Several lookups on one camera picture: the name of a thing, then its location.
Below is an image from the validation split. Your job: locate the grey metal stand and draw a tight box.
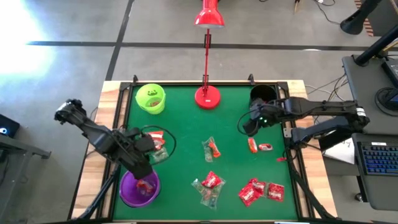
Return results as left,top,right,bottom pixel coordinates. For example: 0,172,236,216
0,133,52,224

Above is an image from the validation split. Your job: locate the grey keyboard table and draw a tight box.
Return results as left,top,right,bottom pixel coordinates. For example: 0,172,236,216
351,133,398,212

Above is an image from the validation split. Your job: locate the green plastic bucket with face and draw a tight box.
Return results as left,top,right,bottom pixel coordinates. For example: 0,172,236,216
135,83,167,115

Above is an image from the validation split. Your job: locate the clear green candy pack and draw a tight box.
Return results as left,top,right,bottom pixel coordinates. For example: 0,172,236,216
201,136,215,163
213,176,227,194
191,179,206,195
150,147,170,164

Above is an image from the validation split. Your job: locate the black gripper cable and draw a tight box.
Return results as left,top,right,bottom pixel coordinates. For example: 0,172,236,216
140,124,177,166
237,109,253,136

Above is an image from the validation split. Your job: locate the black plastic bucket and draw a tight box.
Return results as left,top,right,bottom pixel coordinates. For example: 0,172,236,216
249,83,278,106

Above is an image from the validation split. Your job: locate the black keyboard with blue keys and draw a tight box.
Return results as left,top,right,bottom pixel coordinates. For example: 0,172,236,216
356,141,398,177

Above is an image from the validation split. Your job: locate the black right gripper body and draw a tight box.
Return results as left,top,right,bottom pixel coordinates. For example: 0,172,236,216
250,98,290,128

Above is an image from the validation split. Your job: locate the black stand foot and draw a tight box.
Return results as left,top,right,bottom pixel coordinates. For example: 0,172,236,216
340,0,384,35

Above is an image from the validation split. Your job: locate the green table mat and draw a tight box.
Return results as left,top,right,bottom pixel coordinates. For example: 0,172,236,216
113,84,299,221

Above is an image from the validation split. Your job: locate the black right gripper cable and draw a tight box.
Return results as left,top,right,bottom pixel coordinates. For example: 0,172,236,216
237,109,253,136

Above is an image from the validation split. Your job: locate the purple plastic bucket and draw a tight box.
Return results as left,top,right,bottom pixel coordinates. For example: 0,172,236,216
119,169,162,208

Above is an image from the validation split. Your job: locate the white paper sheet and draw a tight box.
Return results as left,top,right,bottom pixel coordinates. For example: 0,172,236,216
323,138,356,165

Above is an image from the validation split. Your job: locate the red desk lamp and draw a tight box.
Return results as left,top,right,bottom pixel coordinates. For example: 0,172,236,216
194,0,225,110

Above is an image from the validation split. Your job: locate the black device with blue light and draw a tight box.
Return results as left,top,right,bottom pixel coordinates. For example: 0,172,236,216
0,113,21,139

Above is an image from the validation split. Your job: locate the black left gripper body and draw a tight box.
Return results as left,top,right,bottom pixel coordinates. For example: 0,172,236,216
119,141,154,180

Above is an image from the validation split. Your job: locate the black round monitor base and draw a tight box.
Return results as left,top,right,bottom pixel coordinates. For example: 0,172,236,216
374,87,398,118

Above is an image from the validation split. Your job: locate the orange black striped mat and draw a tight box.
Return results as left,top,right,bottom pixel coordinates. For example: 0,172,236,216
354,0,374,37

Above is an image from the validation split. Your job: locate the red candy pack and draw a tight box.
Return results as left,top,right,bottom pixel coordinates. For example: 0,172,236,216
238,183,261,207
248,177,267,195
267,182,285,203
201,170,223,189

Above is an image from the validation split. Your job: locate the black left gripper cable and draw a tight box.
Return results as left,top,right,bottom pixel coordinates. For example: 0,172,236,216
140,124,177,166

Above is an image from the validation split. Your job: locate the grey desk top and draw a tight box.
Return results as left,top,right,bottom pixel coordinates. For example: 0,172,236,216
341,54,398,135

